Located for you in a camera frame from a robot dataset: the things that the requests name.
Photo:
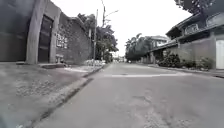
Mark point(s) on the utility pole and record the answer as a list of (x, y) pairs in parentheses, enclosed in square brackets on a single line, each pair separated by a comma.
[(96, 33)]

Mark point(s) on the tree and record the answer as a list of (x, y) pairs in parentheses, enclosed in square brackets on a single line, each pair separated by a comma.
[(196, 5)]

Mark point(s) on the grey concrete sidewalk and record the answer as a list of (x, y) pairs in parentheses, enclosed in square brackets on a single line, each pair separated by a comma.
[(30, 86)]

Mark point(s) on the grey concrete road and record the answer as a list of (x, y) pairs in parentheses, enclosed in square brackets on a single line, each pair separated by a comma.
[(140, 100)]

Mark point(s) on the pile of rubble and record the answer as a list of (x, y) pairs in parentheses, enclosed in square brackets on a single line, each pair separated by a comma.
[(93, 62)]

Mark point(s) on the group of trees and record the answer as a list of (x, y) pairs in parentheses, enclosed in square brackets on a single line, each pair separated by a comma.
[(136, 48), (106, 41)]

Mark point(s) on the grey building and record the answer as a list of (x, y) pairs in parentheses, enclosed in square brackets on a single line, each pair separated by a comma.
[(200, 46)]

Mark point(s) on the row of bushes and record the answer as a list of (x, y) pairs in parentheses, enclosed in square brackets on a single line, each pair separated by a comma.
[(171, 60)]

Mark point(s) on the dark walled building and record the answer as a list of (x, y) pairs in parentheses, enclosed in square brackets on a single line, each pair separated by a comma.
[(75, 43)]

